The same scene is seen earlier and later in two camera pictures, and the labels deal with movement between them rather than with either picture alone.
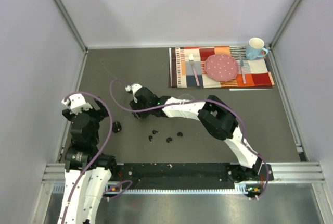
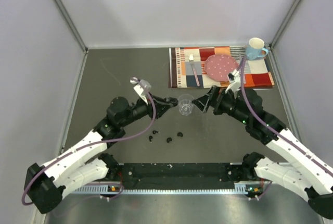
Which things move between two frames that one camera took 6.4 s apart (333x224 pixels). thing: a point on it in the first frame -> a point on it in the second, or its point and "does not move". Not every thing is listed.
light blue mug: x=255 y=50 does not move
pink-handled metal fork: x=191 y=58 does not move
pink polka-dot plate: x=221 y=67 does not move
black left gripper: x=100 y=113 -> x=161 y=108
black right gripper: x=140 y=115 -> x=217 y=96
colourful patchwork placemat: x=187 y=68 does not move
